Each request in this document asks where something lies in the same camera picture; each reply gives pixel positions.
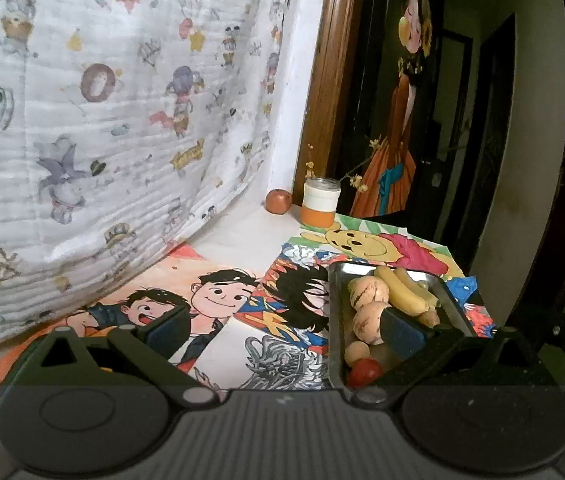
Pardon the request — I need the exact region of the striped pepino melon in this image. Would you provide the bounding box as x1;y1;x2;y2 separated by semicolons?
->
352;301;394;346
349;276;391;312

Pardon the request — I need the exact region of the red apple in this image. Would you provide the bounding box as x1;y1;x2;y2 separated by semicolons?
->
265;189;292;215

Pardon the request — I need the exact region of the red cherry tomato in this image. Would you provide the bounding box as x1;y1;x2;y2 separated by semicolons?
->
347;358;383;389

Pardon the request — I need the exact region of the drawing of yellow bear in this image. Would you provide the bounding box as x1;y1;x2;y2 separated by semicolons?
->
299;212;465;282

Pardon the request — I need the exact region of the metal tray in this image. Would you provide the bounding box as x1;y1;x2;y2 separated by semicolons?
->
327;261;479;391

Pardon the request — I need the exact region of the drawing of white-haired figure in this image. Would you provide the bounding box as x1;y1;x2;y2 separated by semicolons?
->
192;317;334;392

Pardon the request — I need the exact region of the thin yellow banana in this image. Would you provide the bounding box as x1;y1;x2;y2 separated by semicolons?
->
393;267;439;309

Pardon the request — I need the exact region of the wall poster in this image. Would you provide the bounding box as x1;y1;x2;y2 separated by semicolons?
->
349;0;438;218

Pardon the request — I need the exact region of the thick yellow banana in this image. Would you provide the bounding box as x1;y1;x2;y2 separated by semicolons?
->
373;265;429;317

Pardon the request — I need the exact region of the white and orange cup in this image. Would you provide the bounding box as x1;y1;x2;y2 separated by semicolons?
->
301;178;339;229

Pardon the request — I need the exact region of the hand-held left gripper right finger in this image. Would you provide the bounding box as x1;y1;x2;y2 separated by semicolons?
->
352;307;560;409

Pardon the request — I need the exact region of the drawing of two boys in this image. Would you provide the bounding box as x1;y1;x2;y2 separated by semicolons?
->
0;242;269;408

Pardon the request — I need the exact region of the yellow flower sprig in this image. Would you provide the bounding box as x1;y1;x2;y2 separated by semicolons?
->
305;135;385;193

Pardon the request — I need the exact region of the printed blanket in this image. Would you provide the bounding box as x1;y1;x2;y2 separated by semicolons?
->
0;0;295;358

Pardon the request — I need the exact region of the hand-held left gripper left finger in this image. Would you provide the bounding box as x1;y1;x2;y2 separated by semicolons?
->
10;305;220;409

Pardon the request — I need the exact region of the small light brown fruit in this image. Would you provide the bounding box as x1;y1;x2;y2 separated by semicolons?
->
345;341;369;365

